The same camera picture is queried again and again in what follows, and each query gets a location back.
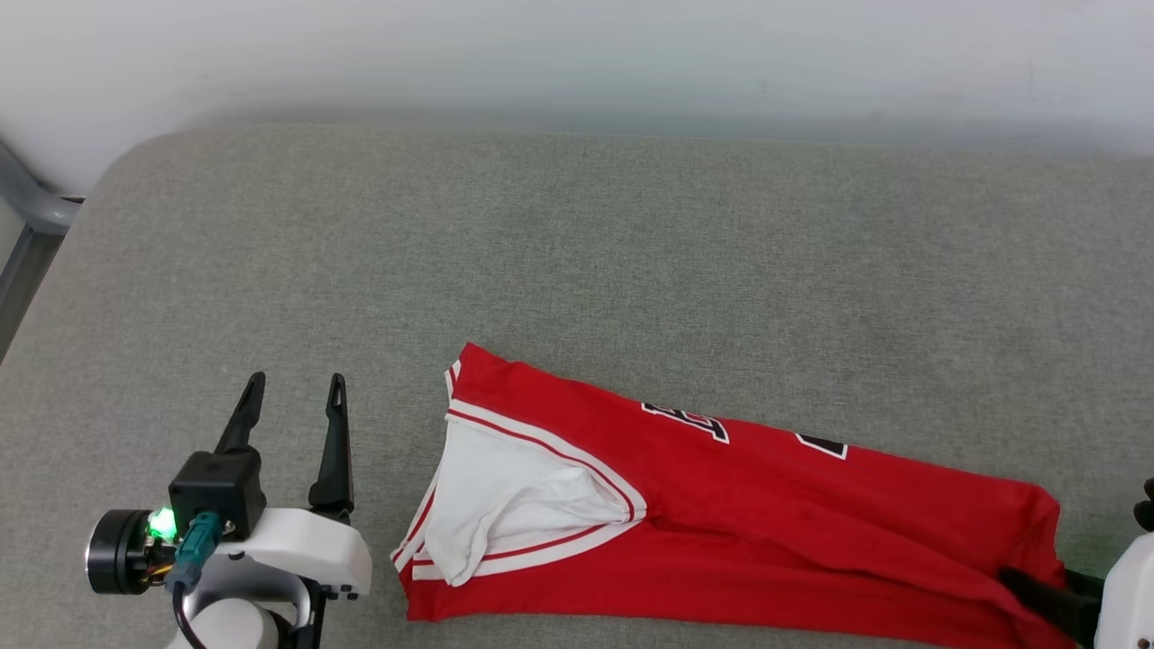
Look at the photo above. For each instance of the black cylinder with green light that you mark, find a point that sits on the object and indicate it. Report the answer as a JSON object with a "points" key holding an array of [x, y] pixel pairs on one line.
{"points": [[115, 552]]}

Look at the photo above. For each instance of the grey metal rail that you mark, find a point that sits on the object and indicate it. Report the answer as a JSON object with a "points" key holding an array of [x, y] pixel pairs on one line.
{"points": [[22, 279]]}

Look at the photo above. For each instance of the red and white basketball jersey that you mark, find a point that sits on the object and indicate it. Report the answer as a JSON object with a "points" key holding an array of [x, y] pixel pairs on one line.
{"points": [[739, 523]]}

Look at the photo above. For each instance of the grey metal post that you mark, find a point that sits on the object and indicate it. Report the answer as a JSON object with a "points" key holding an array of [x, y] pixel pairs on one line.
{"points": [[36, 203]]}

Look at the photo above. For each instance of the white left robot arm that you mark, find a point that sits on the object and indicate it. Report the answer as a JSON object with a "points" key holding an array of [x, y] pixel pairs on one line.
{"points": [[239, 626]]}

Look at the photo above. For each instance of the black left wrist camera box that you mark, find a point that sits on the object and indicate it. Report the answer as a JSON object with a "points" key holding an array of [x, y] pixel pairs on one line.
{"points": [[216, 487]]}

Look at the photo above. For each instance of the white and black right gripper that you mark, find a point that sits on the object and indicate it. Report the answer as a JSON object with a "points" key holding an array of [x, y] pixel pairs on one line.
{"points": [[1131, 595]]}

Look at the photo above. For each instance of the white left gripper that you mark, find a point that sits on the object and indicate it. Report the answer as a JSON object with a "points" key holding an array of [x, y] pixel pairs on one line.
{"points": [[302, 548]]}

